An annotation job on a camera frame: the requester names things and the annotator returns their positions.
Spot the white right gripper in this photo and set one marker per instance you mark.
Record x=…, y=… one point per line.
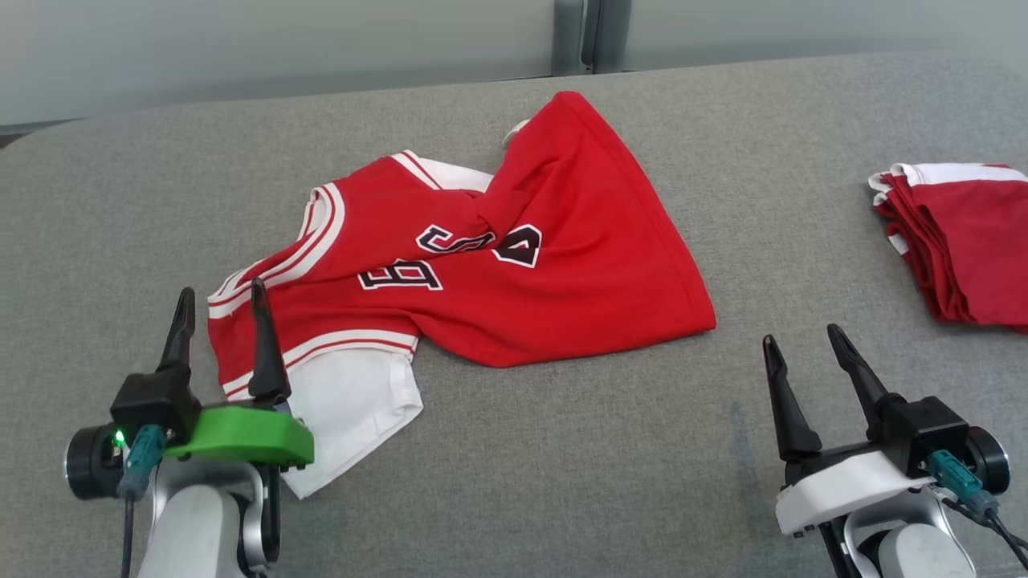
x=843, y=490

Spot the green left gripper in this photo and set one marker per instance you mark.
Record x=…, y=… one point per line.
x=241, y=437

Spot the red basketball jersey white trim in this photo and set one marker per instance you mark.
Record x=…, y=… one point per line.
x=586, y=281

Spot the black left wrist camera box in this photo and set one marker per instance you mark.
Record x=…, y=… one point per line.
x=152, y=401

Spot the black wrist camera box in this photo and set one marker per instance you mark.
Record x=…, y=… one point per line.
x=923, y=429
x=152, y=401

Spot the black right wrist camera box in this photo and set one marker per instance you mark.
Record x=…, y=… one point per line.
x=923, y=429

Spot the grey partition post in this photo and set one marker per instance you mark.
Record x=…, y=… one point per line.
x=610, y=32
x=569, y=36

